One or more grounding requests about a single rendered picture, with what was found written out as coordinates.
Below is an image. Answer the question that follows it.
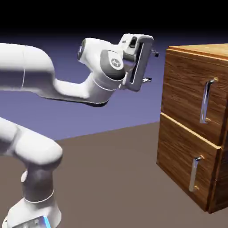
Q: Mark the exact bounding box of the wooden cabinet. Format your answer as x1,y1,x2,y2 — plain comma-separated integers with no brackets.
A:
156,43,228,214

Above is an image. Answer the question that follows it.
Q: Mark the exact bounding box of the short curved metal handle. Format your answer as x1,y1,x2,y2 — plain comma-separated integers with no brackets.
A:
188,155,205,192

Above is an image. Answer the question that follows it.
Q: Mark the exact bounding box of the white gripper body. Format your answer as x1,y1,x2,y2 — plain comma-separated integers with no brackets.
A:
126,34,155,93

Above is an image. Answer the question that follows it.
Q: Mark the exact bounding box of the wooden cabinet door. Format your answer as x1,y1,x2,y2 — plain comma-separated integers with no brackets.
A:
160,49,228,147
156,113,222,212

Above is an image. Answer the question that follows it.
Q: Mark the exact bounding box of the long curved metal handle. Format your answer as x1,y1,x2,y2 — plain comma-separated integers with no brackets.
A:
199,77,219,125

